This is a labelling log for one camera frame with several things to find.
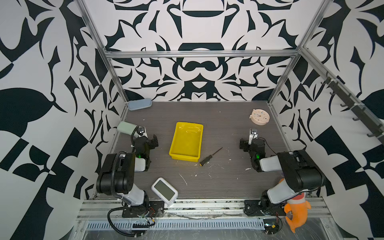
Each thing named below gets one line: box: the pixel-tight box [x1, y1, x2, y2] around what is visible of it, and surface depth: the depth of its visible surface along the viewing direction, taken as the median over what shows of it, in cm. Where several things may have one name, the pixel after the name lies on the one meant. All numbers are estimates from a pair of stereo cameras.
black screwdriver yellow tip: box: [199, 146, 223, 167], surface depth 91 cm
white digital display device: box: [151, 177, 179, 206], surface depth 78 cm
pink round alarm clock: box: [249, 109, 270, 126], surface depth 110 cm
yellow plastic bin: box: [169, 121, 204, 163], surface depth 98 cm
